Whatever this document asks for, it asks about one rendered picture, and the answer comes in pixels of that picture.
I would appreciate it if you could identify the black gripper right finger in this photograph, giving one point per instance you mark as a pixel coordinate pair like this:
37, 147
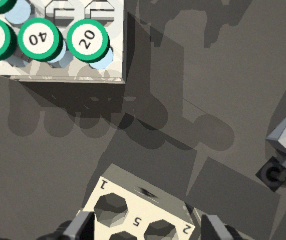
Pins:
213, 229

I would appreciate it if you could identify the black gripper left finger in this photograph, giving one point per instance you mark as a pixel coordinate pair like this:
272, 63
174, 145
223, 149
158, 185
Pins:
81, 228

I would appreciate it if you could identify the white tube rack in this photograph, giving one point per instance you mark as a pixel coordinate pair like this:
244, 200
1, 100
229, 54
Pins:
115, 24

